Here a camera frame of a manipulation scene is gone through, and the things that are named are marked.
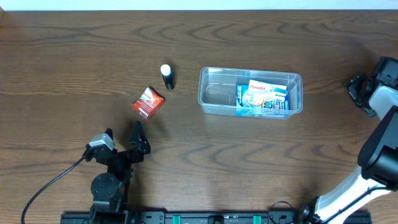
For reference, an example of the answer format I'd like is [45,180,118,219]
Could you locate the dark syrup bottle white cap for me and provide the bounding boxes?
[160,64,175,90]

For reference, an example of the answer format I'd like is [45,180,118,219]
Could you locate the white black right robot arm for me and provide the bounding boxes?
[294,57,397,224]

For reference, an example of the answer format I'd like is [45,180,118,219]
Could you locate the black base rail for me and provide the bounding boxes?
[60,211,373,224]

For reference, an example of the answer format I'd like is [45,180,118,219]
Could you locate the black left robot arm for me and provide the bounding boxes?
[83,121,151,224]

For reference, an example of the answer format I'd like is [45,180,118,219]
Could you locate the blue Cool Fever box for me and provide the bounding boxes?
[236,85,289,116]

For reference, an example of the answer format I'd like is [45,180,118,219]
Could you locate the white Panadol box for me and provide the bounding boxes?
[245,80,289,110]

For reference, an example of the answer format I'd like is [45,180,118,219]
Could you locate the red Panadol ActiFast box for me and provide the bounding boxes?
[131,86,165,120]

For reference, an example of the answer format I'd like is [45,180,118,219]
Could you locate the clear plastic container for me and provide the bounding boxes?
[198,67,303,119]

